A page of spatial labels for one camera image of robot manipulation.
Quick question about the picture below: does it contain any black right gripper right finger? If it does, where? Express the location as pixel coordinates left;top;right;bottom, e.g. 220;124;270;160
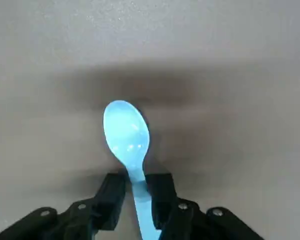
144;172;264;240

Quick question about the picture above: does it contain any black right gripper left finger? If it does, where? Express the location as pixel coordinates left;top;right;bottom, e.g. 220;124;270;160
0;172;127;240

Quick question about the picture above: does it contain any blue plastic spoon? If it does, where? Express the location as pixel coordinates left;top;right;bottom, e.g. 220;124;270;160
102;100;163;240

